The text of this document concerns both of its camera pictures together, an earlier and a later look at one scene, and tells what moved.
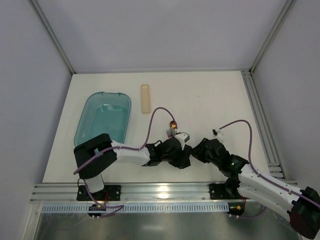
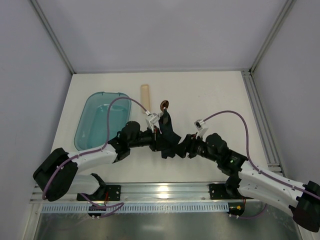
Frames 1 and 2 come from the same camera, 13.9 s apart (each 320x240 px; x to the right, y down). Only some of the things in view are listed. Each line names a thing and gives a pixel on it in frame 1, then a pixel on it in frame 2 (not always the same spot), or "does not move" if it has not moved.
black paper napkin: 182,160 -> 170,139
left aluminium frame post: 53,35 does not move
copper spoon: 172,124 -> 164,104
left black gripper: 182,155 -> 157,141
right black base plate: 219,191 does not move
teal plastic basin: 104,113 does not move
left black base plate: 109,193 does not move
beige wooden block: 145,99 does not move
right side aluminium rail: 275,169 does not move
